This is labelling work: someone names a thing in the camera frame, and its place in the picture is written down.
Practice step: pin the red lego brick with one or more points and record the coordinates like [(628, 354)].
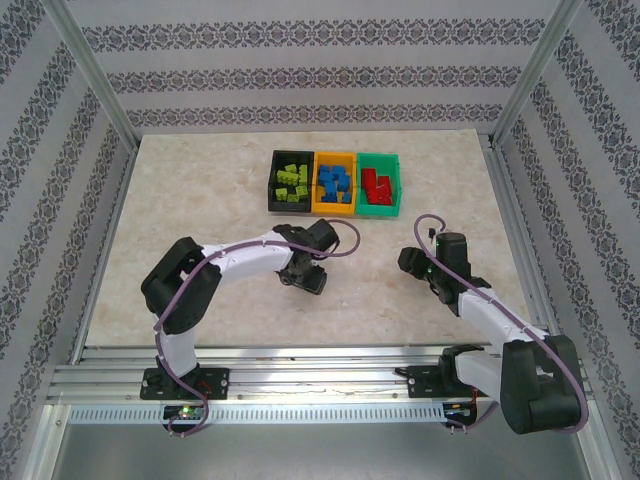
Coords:
[(386, 196), (374, 195), (384, 181), (369, 177)]

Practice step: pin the blue lego brick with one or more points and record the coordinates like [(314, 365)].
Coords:
[(341, 172), (326, 171), (345, 181), (346, 198), (332, 189), (325, 180), (332, 198)]

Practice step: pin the lime green lego brick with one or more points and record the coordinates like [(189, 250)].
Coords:
[(302, 192), (282, 195), (304, 173), (291, 166), (287, 177)]

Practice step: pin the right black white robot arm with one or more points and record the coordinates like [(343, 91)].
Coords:
[(530, 390)]

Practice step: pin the green plastic bin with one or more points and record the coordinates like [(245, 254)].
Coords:
[(377, 211)]

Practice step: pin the black plastic bin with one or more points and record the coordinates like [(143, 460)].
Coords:
[(292, 207)]

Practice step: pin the yellow plastic bin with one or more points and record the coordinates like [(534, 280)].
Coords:
[(332, 209)]

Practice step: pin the grey metal panel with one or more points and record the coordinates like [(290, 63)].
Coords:
[(320, 450)]

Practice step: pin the aluminium side rail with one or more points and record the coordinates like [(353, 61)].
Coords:
[(123, 180), (500, 180)]

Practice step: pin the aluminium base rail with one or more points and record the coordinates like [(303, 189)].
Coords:
[(320, 380)]

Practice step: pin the aluminium frame post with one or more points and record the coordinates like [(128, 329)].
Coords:
[(85, 65), (535, 65)]

